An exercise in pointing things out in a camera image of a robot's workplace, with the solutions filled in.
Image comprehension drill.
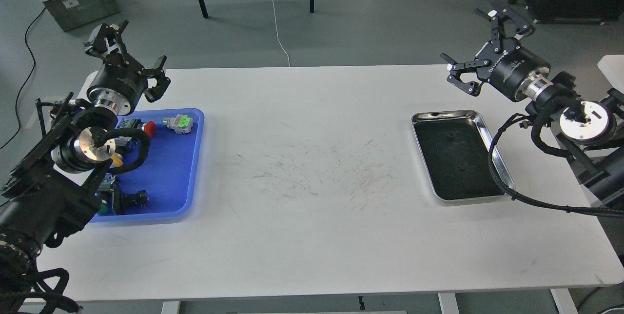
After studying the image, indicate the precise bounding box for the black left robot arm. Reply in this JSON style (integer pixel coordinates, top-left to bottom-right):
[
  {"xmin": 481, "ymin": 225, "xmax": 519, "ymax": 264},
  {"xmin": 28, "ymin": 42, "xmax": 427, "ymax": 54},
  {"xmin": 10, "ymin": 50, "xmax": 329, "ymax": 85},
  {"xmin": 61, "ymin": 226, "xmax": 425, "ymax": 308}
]
[{"xmin": 1, "ymin": 20, "xmax": 170, "ymax": 314}]

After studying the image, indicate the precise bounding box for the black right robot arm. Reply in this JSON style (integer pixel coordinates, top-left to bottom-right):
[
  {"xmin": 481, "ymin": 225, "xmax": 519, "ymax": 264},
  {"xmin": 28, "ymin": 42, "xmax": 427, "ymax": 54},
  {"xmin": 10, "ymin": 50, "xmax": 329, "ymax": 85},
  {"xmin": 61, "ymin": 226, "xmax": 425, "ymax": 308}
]
[{"xmin": 440, "ymin": 6, "xmax": 623, "ymax": 218}]

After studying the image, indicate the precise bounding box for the blue plastic tray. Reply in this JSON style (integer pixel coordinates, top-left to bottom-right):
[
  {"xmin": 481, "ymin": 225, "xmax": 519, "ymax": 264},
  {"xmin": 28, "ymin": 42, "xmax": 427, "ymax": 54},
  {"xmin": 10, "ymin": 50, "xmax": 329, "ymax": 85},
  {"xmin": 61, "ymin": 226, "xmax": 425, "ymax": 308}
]
[{"xmin": 91, "ymin": 108, "xmax": 205, "ymax": 223}]

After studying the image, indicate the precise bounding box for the green grey switch part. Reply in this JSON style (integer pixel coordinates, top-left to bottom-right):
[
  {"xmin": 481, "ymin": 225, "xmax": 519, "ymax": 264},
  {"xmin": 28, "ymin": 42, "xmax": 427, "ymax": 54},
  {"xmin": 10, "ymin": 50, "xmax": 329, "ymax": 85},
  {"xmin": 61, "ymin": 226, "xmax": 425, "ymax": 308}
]
[{"xmin": 162, "ymin": 114, "xmax": 194, "ymax": 134}]

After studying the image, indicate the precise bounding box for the silver metal tray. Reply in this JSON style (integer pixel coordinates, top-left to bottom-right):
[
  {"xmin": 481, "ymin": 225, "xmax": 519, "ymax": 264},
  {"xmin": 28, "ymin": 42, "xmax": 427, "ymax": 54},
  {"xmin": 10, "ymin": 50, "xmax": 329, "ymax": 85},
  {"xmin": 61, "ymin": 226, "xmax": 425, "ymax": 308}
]
[{"xmin": 411, "ymin": 109, "xmax": 515, "ymax": 205}]

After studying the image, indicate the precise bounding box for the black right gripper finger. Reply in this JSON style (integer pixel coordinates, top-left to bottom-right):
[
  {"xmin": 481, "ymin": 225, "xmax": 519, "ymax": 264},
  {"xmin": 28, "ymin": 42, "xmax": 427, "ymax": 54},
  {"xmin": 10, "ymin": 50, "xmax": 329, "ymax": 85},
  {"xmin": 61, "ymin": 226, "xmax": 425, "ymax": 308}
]
[
  {"xmin": 475, "ymin": 7, "xmax": 536, "ymax": 54},
  {"xmin": 441, "ymin": 53, "xmax": 492, "ymax": 97}
]

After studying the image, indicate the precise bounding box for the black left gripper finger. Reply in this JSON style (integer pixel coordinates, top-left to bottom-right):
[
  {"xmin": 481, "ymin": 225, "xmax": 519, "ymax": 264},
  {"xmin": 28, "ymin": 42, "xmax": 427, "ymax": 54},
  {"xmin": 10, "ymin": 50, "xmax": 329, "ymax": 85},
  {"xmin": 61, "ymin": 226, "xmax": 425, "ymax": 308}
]
[
  {"xmin": 142, "ymin": 56, "xmax": 171, "ymax": 103},
  {"xmin": 84, "ymin": 20, "xmax": 130, "ymax": 67}
]

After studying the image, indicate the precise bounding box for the black cable on floor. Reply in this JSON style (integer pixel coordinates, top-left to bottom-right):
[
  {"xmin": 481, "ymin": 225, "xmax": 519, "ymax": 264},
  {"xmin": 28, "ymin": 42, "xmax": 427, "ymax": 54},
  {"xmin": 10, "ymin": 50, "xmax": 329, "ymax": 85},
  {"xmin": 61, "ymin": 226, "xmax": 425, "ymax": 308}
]
[{"xmin": 0, "ymin": 7, "xmax": 47, "ymax": 150}]

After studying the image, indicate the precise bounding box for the red push button switch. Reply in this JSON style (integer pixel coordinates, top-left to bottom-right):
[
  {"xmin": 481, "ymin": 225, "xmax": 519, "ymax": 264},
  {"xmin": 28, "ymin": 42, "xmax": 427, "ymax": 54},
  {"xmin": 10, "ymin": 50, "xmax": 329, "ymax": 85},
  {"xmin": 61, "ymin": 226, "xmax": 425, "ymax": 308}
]
[{"xmin": 116, "ymin": 118, "xmax": 157, "ymax": 138}]

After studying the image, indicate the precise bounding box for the yellow push button switch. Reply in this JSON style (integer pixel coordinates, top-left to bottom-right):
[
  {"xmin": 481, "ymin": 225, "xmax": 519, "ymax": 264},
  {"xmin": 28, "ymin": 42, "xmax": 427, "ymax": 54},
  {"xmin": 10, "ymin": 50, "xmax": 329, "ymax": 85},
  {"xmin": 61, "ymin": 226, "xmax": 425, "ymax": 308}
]
[{"xmin": 111, "ymin": 137, "xmax": 138, "ymax": 168}]

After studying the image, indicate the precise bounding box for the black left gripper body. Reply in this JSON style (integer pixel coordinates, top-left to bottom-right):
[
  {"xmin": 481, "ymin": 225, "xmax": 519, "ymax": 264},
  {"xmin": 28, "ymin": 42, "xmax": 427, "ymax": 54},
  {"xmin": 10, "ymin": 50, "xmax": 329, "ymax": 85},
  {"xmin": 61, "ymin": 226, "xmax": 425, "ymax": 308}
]
[{"xmin": 86, "ymin": 63, "xmax": 148, "ymax": 116}]

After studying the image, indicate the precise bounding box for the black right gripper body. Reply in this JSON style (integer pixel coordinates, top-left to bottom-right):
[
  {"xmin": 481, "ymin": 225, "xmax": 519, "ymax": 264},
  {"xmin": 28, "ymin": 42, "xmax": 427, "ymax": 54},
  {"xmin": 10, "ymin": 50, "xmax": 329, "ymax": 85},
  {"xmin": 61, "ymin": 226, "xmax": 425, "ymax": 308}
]
[{"xmin": 475, "ymin": 37, "xmax": 551, "ymax": 101}]

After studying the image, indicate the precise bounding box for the green push button switch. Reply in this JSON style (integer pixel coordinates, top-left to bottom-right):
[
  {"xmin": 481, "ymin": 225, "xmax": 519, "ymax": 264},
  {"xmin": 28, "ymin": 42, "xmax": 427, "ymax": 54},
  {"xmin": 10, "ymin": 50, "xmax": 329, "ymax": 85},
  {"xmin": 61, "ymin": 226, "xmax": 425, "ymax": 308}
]
[{"xmin": 95, "ymin": 173, "xmax": 149, "ymax": 216}]

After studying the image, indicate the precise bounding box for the white cable on floor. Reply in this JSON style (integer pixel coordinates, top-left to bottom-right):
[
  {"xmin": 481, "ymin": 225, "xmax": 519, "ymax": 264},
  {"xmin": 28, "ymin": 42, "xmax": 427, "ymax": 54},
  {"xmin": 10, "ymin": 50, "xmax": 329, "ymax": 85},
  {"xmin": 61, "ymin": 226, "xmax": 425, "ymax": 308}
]
[{"xmin": 223, "ymin": 0, "xmax": 306, "ymax": 67}]

